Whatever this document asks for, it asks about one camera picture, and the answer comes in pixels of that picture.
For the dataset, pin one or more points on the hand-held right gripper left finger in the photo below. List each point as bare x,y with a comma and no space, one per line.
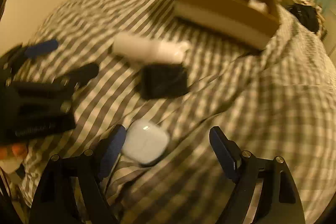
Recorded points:
113,148

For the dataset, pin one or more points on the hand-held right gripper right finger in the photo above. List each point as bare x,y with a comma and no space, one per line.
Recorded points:
223,150

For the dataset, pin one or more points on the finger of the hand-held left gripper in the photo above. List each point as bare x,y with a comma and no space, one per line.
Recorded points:
81,73
42,47

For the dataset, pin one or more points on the white earbuds case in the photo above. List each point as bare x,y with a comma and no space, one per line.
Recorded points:
145,142

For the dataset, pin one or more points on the white oblong case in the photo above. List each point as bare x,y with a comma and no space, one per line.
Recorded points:
149,49

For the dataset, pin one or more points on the black square box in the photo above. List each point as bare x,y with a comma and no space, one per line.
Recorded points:
164,79

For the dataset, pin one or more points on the cardboard box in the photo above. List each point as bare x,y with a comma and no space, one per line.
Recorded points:
225,8

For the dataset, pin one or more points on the person's left hand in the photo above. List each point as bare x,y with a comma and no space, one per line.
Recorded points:
13,153

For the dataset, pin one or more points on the checkered bed blanket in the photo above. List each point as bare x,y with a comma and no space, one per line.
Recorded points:
183,108

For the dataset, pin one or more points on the white item in box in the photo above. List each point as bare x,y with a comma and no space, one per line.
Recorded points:
258,5

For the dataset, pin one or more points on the black bag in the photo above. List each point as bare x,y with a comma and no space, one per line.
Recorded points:
305,16

